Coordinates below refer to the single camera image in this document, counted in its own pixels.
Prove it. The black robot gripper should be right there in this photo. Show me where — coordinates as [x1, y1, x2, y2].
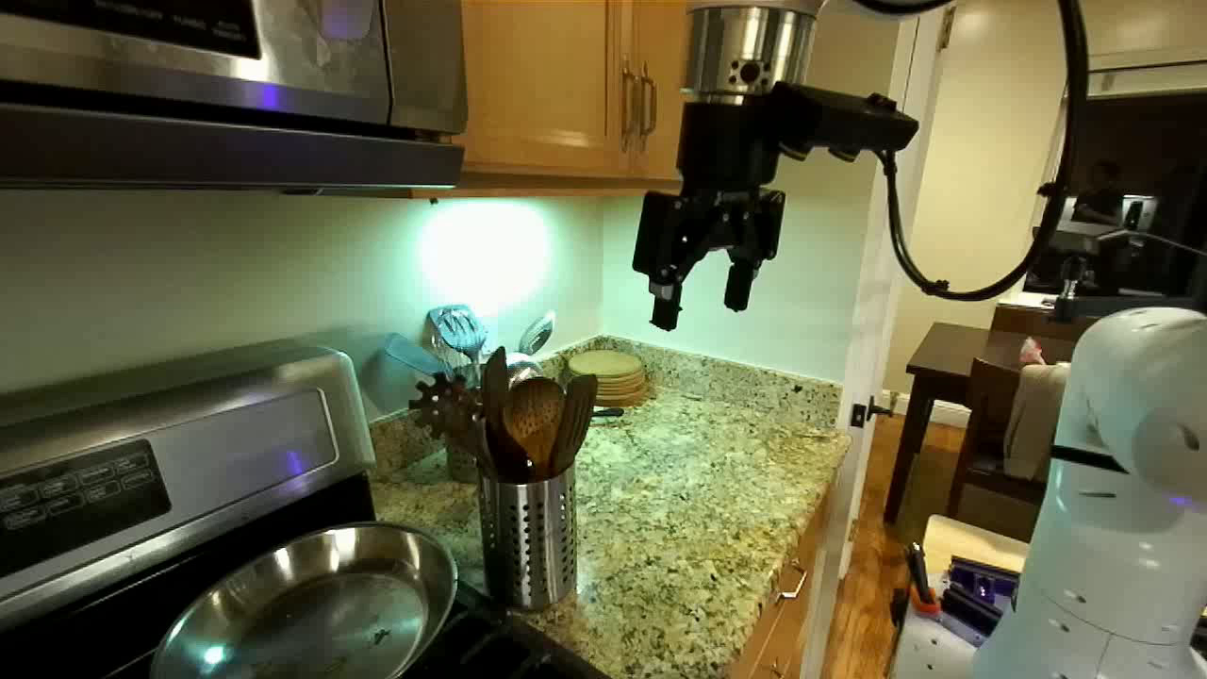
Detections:
[631, 96, 793, 335]

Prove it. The round shallow container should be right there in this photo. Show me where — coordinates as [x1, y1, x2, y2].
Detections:
[557, 344, 658, 409]

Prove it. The steel ladle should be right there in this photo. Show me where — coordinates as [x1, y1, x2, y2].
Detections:
[507, 306, 562, 382]

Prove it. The black door latch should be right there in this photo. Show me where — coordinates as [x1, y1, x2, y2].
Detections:
[849, 391, 902, 433]

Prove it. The perforated wooden spoon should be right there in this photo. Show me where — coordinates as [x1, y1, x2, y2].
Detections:
[498, 372, 571, 477]

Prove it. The wide wooden spatula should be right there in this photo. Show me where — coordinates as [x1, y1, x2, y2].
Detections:
[478, 345, 517, 481]

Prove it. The dark wooden table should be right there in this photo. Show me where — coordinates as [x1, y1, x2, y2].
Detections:
[878, 321, 1012, 526]

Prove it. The slotted plastic spatula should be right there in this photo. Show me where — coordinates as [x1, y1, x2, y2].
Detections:
[417, 300, 493, 372]

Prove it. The dark pronged pasta spoon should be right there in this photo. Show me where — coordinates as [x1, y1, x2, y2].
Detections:
[409, 365, 489, 465]

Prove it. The perforated steel utensil holder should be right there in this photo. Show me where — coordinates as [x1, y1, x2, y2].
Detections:
[475, 465, 580, 613]

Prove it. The dark wooden chair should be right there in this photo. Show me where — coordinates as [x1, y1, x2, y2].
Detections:
[947, 328, 1075, 515]

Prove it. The light blue plastic board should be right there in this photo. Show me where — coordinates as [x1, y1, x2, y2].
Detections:
[362, 328, 454, 418]

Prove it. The wooden base cabinet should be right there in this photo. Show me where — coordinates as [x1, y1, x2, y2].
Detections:
[724, 470, 860, 679]

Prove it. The beige cloth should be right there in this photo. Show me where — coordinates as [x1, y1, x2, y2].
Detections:
[1005, 335, 1075, 481]

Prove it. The stainless steel pan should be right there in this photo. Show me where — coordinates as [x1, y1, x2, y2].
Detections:
[146, 521, 465, 679]

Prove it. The stainless steel microwave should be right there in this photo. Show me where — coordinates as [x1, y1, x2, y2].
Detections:
[0, 0, 470, 194]

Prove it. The stainless steel stove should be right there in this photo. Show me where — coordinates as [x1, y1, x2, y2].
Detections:
[0, 335, 612, 679]

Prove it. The white door frame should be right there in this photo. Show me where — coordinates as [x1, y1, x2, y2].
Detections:
[802, 0, 957, 679]

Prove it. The metal cabinet handle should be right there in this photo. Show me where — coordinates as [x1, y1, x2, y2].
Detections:
[636, 67, 661, 142]
[614, 62, 641, 148]

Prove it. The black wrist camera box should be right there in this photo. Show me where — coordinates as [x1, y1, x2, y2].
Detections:
[764, 77, 924, 164]

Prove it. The wooden wall cabinet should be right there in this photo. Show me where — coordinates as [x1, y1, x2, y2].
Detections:
[455, 0, 697, 194]

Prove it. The black camera on stand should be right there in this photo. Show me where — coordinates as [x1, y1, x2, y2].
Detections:
[1023, 186, 1207, 323]

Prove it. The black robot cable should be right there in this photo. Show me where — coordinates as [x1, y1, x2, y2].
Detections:
[854, 0, 1095, 306]

